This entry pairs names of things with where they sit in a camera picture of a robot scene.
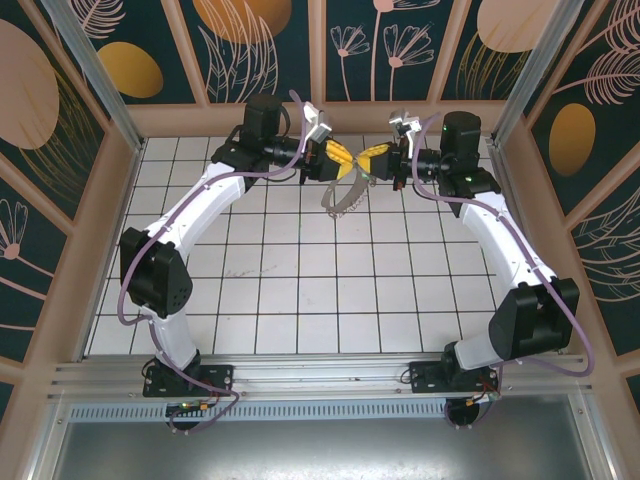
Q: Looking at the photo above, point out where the galvanised steel sheet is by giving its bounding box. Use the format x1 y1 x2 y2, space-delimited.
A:
47 419 601 480

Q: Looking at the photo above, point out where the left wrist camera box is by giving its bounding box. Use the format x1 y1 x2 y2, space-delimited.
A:
299 102 334 144

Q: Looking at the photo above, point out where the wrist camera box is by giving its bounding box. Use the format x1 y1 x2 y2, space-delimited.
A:
299 102 334 144
388 108 421 139

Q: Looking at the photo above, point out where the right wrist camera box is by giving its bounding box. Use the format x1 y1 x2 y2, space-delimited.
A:
388 108 421 139

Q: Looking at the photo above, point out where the aluminium corner post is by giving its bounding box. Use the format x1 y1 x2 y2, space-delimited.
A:
489 0 586 146
39 0 146 154

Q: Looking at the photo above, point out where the aluminium mounting rail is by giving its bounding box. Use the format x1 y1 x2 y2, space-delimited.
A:
47 354 594 401

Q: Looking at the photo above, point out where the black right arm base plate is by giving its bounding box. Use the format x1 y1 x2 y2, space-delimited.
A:
408 357 501 396

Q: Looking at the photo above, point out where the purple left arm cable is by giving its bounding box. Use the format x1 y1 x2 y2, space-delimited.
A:
117 89 307 434

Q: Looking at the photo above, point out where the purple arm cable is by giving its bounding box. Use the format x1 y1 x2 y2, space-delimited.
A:
399 112 597 432
117 89 307 434

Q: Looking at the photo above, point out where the slotted grey cable duct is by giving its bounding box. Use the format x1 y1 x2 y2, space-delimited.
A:
67 402 586 424

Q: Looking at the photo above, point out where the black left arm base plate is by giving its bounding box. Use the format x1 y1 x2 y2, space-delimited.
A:
143 364 236 399

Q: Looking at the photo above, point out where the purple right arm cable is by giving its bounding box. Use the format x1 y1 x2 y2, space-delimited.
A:
399 112 597 432

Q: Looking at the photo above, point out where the small electronics board with wires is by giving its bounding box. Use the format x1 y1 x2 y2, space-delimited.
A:
164 399 216 436
443 389 502 431

